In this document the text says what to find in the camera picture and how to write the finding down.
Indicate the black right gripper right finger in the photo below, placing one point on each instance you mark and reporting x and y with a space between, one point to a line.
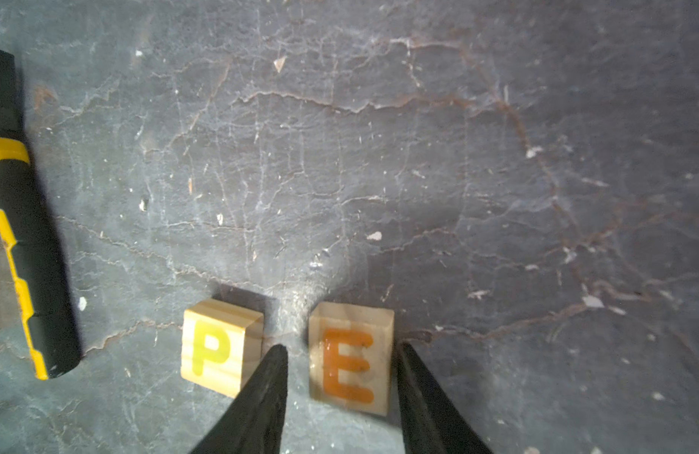
430 421

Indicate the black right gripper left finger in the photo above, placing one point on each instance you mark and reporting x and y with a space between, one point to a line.
254 421

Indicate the wooden block letter P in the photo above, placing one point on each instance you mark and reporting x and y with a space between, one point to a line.
221 345

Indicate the wooden block letter E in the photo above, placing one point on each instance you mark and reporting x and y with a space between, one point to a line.
350 350

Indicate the yellow black pliers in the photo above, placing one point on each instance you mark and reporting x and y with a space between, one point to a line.
32 246

